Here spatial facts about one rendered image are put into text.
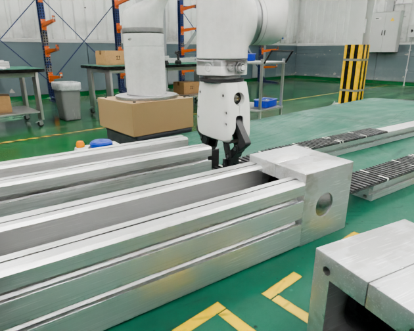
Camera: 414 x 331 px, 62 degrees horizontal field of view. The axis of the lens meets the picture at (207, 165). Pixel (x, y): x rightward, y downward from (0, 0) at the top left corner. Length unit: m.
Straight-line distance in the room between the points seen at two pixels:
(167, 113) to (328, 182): 0.67
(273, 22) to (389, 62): 11.73
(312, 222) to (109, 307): 0.26
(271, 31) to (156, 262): 0.42
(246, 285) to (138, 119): 0.69
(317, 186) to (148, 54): 0.73
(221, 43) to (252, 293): 0.36
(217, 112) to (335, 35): 12.62
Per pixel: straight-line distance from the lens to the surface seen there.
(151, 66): 1.05
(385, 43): 12.10
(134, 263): 0.31
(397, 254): 0.28
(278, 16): 0.61
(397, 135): 1.07
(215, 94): 0.58
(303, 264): 0.42
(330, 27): 13.29
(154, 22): 1.06
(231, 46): 0.56
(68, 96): 5.57
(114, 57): 5.97
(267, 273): 0.40
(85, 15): 8.74
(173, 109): 1.05
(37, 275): 0.29
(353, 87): 7.02
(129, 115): 0.99
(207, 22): 0.57
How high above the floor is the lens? 1.01
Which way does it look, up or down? 18 degrees down
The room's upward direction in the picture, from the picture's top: straight up
